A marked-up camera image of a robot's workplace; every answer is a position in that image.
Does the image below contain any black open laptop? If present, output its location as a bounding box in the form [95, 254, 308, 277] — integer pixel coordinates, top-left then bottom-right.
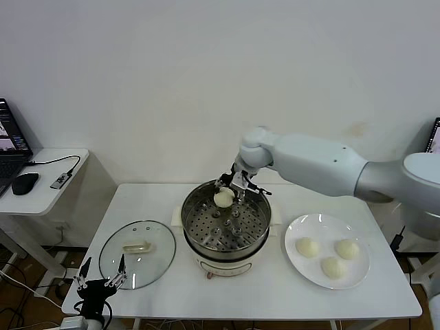
[426, 118, 440, 154]
[0, 98, 35, 199]

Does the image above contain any grey usb hub with cable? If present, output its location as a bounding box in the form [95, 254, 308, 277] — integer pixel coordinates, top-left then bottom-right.
[24, 155, 82, 190]

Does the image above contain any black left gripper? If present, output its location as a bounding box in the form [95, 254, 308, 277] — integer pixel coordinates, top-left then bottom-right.
[73, 253, 127, 320]

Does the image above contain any round glass lid cream handle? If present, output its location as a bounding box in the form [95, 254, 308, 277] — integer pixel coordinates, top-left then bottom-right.
[98, 220, 177, 290]

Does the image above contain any white round plate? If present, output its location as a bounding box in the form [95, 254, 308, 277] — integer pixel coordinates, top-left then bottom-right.
[284, 214, 371, 290]

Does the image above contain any white steamed baozi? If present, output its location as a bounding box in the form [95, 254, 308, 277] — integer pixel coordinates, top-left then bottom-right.
[321, 257, 345, 280]
[213, 187, 237, 208]
[295, 236, 320, 259]
[335, 239, 361, 261]

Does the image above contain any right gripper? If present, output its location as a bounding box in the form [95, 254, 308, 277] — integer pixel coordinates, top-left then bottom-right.
[214, 170, 250, 207]

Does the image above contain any black computer mouse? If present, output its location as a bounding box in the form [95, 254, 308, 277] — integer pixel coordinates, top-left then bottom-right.
[12, 173, 41, 196]

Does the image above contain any cream electric cooker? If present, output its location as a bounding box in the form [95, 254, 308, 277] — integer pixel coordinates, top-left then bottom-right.
[181, 225, 280, 281]

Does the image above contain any stainless steel steamer basket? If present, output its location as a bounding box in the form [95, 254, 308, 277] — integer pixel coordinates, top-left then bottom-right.
[170, 178, 283, 261]

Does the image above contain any white floor cable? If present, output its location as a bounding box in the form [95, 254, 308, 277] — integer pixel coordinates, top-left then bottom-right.
[0, 269, 61, 307]

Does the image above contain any white cable bundle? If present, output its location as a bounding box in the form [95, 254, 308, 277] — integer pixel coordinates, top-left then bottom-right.
[142, 318, 204, 330]

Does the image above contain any black power adapter with cable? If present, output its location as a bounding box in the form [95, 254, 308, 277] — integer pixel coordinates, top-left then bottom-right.
[391, 225, 407, 254]

